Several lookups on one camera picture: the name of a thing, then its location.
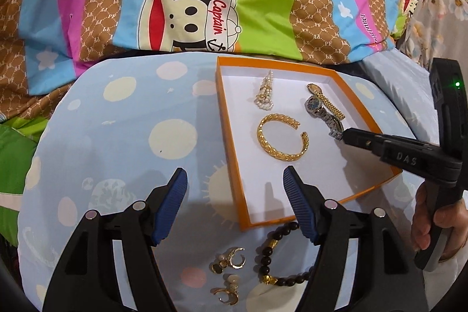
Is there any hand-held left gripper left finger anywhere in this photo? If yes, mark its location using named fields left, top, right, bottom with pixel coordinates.
left=43, top=168, right=189, bottom=312

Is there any gold braided bangle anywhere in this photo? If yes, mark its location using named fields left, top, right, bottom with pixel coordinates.
left=257, top=113, right=310, bottom=161

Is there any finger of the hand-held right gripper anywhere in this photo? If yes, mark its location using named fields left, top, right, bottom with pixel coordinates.
left=340, top=127, right=462, bottom=186

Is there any plain light blue pillow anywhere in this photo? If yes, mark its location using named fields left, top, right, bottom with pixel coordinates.
left=360, top=48, right=439, bottom=137

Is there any striped cartoon monkey blanket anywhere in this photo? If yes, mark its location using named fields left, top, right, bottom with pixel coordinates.
left=0, top=0, right=439, bottom=123

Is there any light blue dotted bedsheet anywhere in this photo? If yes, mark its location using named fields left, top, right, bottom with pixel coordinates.
left=18, top=51, right=468, bottom=312

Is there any silver wristwatch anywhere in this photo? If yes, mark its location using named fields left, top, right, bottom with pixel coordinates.
left=305, top=96, right=346, bottom=141

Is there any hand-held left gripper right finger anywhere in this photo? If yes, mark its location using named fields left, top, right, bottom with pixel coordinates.
left=283, top=166, right=428, bottom=312

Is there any pearl and gold bracelet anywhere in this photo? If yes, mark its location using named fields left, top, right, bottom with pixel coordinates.
left=254, top=71, right=275, bottom=110

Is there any gold wristwatch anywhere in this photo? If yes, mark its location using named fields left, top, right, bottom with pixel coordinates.
left=306, top=83, right=345, bottom=120

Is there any person's right hand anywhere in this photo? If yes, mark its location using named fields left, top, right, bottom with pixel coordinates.
left=410, top=182, right=468, bottom=261

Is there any floral grey cloth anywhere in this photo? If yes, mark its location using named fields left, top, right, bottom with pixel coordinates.
left=398, top=0, right=468, bottom=79

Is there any dark bead bracelet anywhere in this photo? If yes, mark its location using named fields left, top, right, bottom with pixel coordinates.
left=255, top=222, right=316, bottom=286

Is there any gold hoop earring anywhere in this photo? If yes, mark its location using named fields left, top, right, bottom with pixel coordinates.
left=214, top=273, right=240, bottom=307
left=209, top=247, right=245, bottom=274

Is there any orange cardboard box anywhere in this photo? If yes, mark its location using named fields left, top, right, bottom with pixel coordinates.
left=216, top=56, right=403, bottom=230

